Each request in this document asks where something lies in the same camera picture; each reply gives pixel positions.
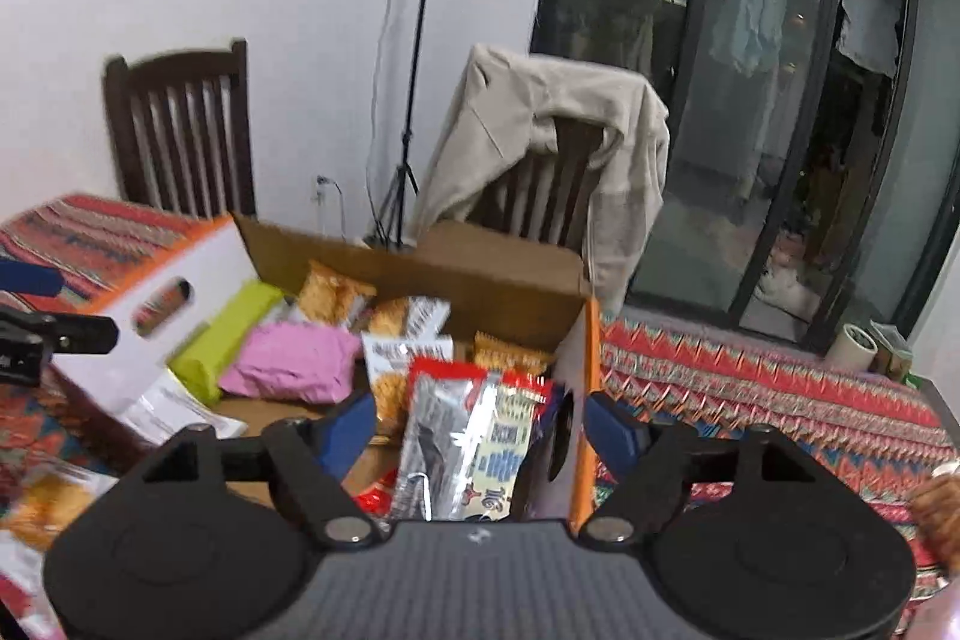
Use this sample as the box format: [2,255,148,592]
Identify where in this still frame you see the beige jacket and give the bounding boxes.
[411,44,671,315]

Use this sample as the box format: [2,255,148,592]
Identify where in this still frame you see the purple snack packet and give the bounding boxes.
[220,321,362,402]

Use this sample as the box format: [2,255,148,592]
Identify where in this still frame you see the black-framed sliding glass door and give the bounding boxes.
[529,0,960,386]

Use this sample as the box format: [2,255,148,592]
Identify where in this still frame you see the pile of snack packets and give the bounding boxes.
[289,260,560,525]

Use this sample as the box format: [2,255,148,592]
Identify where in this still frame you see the white printed snack packet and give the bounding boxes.
[118,367,248,447]

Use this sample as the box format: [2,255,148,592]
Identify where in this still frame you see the hanging white garment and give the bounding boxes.
[835,0,902,80]

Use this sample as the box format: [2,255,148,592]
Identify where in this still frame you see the dark wooden chair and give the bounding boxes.
[103,38,257,221]

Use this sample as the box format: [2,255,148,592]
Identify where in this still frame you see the light stand tripod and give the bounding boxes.
[366,0,460,251]

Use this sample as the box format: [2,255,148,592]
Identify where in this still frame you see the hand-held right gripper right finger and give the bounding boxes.
[583,391,818,547]

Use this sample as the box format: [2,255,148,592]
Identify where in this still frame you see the white tape roll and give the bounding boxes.
[825,323,878,375]

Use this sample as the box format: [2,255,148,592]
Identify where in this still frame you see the orange cardboard box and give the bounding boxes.
[45,212,605,530]

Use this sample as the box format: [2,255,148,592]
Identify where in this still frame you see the bagged bread rolls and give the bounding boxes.
[910,471,960,573]

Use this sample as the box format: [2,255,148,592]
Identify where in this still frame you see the green snack packet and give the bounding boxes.
[169,280,286,405]

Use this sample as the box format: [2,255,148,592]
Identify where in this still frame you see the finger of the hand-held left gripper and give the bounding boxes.
[0,259,65,298]
[0,308,119,356]

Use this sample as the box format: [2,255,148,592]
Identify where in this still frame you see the silver red-edged snack packet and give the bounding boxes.
[391,356,505,522]

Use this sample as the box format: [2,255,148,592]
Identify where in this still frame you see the clear cracker snack packet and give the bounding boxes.
[0,466,102,560]

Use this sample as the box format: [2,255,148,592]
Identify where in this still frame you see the jacket-draped wooden chair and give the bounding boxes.
[469,115,605,251]

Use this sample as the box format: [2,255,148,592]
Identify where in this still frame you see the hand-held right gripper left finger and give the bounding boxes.
[139,389,380,549]

